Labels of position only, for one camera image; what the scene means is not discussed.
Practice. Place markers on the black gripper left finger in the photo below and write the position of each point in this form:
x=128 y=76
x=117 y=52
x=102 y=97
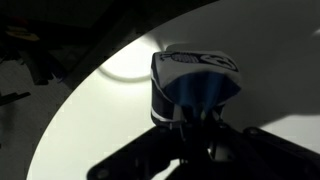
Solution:
x=190 y=116

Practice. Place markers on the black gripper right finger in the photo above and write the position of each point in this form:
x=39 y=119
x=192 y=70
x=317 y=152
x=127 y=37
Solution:
x=215 y=116

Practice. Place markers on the blue plush block number four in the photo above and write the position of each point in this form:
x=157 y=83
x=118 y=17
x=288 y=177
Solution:
x=196 y=78

